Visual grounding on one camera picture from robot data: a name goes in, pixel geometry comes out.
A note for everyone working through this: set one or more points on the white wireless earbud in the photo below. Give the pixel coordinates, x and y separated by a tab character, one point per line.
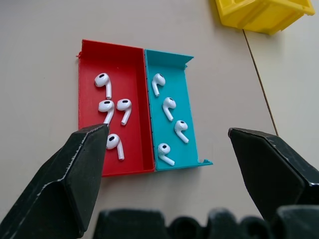
124	106
164	151
115	144
103	82
181	129
169	105
157	82
106	107

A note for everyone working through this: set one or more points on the red plastic tray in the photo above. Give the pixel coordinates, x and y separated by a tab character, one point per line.
129	109

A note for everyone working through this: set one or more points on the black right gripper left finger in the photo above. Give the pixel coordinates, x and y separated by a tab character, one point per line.
62	184

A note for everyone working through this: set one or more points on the teal plastic tray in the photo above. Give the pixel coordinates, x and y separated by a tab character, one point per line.
172	129

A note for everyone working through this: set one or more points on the yellow plastic bin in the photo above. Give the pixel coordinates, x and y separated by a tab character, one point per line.
261	12

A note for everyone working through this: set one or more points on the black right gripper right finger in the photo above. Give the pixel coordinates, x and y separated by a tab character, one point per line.
269	171

